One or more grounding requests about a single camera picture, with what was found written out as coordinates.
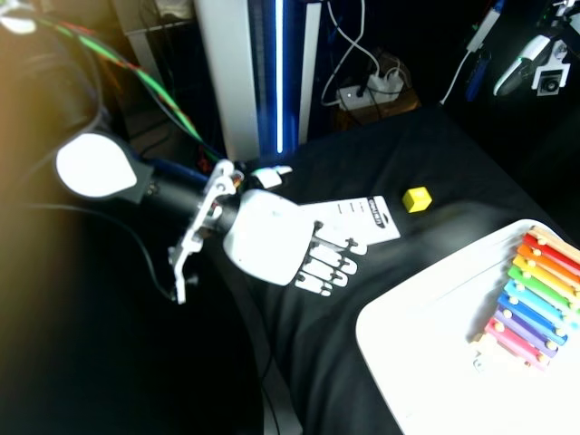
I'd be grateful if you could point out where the yellow wooden block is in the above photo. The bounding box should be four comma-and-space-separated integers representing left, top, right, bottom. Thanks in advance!
401, 186, 432, 214

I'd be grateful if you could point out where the white USB adapter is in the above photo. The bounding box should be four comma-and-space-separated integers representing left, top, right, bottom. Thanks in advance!
466, 11, 499, 52

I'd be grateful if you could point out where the blue strap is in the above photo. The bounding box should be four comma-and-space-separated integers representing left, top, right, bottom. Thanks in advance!
465, 50, 491, 102

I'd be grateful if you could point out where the white power strip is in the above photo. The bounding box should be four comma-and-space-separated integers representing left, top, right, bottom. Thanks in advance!
337, 85, 377, 112

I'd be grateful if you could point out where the white tray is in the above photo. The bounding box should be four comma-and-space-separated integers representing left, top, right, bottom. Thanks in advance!
355, 218, 580, 435

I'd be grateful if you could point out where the white power cable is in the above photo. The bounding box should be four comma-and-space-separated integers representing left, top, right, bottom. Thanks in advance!
320, 0, 382, 108

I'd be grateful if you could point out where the brown cardboard box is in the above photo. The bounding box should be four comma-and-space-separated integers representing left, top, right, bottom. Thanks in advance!
328, 47, 421, 131

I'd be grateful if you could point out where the white shelf frame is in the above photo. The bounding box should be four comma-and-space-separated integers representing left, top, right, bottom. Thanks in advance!
111, 0, 196, 99

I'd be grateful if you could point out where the white column with blue light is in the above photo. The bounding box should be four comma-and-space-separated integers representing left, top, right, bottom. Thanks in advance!
193, 0, 322, 163

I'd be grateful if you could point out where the black table cloth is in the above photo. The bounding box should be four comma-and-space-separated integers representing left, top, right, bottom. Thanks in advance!
244, 102, 580, 435

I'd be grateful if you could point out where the white adapter cable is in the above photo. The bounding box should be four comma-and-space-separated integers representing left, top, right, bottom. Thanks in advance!
440, 49, 472, 106

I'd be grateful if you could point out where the white charger plug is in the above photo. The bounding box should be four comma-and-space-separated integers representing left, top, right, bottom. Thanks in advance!
366, 67, 404, 99

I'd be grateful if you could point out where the silver retail blister package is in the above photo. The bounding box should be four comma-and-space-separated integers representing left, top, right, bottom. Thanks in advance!
296, 194, 403, 248

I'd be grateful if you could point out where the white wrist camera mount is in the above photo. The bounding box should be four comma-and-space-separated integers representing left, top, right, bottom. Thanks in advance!
530, 39, 571, 97

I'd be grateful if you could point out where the rainbow toy xylophone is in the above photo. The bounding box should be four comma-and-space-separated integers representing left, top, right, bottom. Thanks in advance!
469, 225, 580, 372

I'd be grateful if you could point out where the green and red cable bundle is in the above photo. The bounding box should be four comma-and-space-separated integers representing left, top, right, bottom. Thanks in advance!
0, 0, 223, 169

